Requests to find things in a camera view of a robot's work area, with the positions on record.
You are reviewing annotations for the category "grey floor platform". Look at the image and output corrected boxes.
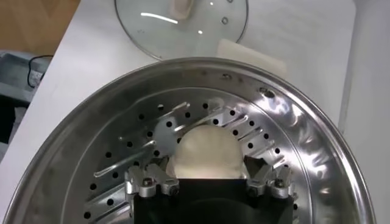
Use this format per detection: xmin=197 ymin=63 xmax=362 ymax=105
xmin=0 ymin=50 xmax=53 ymax=104

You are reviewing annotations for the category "glass lid with white handle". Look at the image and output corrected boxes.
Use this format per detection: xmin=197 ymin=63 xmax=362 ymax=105
xmin=114 ymin=0 xmax=249 ymax=61

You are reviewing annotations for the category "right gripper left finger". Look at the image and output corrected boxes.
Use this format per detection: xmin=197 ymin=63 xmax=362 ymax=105
xmin=124 ymin=156 xmax=180 ymax=198

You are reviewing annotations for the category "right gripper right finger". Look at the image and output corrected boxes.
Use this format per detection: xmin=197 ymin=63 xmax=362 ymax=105
xmin=245 ymin=156 xmax=296 ymax=199

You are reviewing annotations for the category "white steamed baozi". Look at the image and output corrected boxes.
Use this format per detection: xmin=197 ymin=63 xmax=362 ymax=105
xmin=166 ymin=124 xmax=249 ymax=180

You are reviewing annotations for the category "stainless steel steamer basket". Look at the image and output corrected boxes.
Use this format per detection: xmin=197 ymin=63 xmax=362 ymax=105
xmin=2 ymin=38 xmax=377 ymax=224

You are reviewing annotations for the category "black floor cable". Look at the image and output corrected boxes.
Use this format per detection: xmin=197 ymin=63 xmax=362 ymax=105
xmin=27 ymin=54 xmax=54 ymax=89

